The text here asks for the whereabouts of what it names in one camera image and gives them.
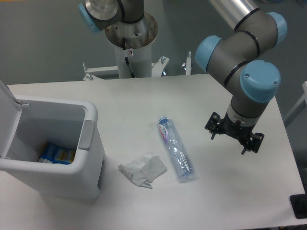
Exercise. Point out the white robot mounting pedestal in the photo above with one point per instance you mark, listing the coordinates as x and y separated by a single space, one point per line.
133 40

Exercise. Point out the white frame at right edge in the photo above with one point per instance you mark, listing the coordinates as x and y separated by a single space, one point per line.
297 108

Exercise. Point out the blue yellow box in bin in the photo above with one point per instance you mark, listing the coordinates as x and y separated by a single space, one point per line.
55 154

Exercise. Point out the black object at table edge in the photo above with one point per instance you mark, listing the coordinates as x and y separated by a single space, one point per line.
299 205

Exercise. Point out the white plastic trash can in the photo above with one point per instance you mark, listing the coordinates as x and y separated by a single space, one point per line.
28 123

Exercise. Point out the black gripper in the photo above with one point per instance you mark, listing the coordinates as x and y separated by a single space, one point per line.
250 141

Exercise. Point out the white paper wrapper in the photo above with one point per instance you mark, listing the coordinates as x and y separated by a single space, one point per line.
143 170

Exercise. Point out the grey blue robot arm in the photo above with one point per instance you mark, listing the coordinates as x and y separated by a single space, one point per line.
233 62

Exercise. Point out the white metal frame bracket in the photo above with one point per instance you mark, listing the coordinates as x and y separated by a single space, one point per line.
128 69

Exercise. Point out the clear plastic water bottle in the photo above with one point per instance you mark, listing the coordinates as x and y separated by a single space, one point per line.
175 148

